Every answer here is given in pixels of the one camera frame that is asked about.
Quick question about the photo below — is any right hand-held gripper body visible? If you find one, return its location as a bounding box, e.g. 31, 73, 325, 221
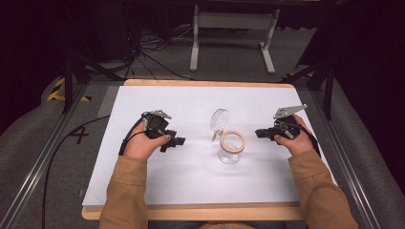
266, 103, 309, 141

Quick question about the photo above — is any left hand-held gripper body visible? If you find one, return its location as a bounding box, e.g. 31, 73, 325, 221
141, 109, 178, 140

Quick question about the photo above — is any clear glass jar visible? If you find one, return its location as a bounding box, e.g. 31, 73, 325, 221
217, 129, 247, 165

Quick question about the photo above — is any clear hinged jar lid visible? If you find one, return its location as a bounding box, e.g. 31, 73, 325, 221
209, 108, 230, 142

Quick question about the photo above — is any person's right hand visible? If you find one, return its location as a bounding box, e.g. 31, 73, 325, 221
273, 114, 316, 157

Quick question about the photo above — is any person's left hand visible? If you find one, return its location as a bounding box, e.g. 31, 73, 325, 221
122, 121, 172, 161

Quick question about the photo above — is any white table board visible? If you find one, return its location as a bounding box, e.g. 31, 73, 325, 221
81, 85, 337, 208

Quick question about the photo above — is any black tripod stand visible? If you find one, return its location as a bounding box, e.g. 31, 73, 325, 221
61, 3, 125, 115
280, 60, 335, 121

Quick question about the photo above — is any yellow black floor tape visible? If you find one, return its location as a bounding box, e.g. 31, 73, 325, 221
47, 76, 93, 103

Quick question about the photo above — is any white metal stand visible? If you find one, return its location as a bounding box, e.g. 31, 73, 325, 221
189, 4, 281, 75

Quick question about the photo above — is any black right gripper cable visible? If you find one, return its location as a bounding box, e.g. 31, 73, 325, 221
280, 122, 322, 158

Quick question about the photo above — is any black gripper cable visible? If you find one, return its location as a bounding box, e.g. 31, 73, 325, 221
41, 112, 151, 229
280, 122, 322, 158

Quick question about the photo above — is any aluminium rail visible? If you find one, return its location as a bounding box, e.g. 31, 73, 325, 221
0, 83, 90, 229
309, 90, 383, 229

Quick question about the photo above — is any bundle of black floor cables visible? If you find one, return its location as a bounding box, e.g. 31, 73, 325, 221
125, 22, 197, 81

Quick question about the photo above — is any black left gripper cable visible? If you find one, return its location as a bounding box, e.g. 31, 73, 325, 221
41, 112, 151, 229

